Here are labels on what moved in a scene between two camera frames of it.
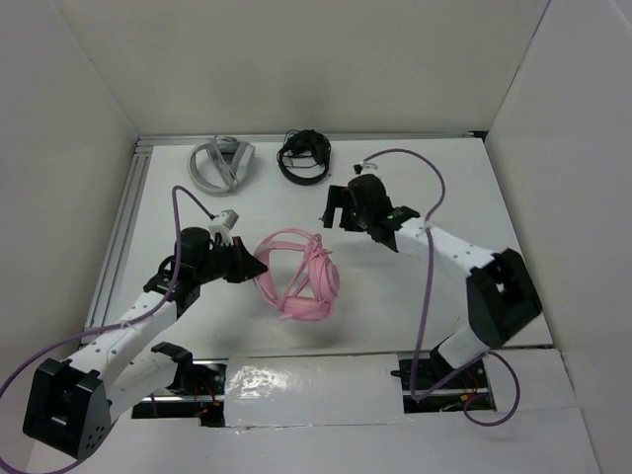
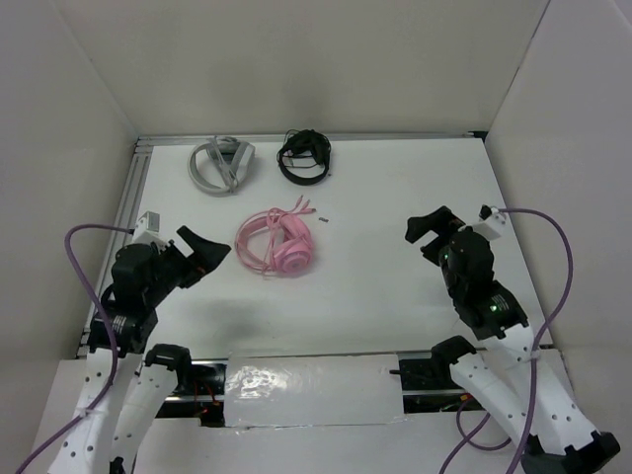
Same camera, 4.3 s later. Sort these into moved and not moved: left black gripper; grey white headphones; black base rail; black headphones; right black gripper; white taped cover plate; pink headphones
Moved: right black gripper; left black gripper; pink headphones
Not moved: grey white headphones; black base rail; black headphones; white taped cover plate
